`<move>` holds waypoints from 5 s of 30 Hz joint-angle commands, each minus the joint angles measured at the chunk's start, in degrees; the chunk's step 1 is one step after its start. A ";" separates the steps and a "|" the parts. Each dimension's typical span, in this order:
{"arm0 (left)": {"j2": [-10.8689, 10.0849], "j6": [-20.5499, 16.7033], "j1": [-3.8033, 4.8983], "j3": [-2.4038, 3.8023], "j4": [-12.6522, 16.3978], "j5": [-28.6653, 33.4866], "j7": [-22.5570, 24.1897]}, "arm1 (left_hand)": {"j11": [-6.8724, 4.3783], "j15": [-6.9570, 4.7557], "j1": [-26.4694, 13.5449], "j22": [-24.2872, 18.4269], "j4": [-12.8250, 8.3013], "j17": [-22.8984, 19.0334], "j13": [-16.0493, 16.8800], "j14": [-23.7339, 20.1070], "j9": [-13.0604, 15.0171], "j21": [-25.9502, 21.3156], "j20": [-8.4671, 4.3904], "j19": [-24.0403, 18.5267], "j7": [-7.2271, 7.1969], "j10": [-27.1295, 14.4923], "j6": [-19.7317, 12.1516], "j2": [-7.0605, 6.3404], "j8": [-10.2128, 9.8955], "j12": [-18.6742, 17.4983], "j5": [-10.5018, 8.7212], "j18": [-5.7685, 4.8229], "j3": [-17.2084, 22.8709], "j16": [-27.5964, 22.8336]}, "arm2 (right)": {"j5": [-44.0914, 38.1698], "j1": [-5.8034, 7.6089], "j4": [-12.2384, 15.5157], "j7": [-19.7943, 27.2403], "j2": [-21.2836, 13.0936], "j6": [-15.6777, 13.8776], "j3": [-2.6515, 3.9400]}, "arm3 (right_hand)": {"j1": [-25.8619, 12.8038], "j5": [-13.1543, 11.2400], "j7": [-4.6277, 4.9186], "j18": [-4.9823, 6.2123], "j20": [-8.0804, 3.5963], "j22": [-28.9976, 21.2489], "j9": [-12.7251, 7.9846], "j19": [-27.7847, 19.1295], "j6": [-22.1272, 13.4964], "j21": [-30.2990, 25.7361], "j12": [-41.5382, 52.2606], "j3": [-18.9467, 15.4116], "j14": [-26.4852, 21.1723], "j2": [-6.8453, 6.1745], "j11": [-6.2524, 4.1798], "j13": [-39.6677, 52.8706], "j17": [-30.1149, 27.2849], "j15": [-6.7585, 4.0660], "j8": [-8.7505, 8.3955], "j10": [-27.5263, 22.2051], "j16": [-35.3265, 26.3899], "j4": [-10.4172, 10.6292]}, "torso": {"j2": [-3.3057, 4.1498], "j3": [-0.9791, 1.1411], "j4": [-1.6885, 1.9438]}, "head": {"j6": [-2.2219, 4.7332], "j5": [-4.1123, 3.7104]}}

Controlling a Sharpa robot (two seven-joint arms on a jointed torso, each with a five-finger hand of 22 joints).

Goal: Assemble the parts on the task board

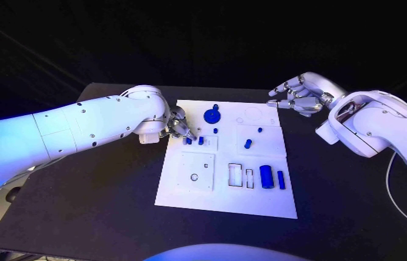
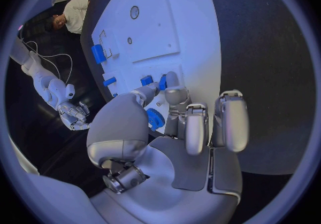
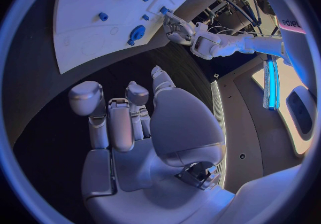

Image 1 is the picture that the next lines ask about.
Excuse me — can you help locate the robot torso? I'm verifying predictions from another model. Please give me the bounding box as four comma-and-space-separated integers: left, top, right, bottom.
143, 243, 312, 261

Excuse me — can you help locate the thick blue cylinder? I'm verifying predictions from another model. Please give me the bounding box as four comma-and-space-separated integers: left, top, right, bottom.
258, 165, 276, 189

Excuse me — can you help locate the white cable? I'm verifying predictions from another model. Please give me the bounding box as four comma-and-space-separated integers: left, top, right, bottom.
385, 151, 407, 219

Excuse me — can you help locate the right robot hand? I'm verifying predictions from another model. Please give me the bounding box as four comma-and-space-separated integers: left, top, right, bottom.
265, 71, 348, 118

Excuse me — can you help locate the white task board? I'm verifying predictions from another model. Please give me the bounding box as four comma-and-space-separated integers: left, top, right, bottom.
153, 99, 299, 220

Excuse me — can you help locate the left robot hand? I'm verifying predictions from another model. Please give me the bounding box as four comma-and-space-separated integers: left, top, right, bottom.
160, 106, 198, 141

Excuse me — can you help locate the blue gear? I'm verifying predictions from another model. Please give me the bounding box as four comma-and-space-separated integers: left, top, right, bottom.
202, 103, 222, 125

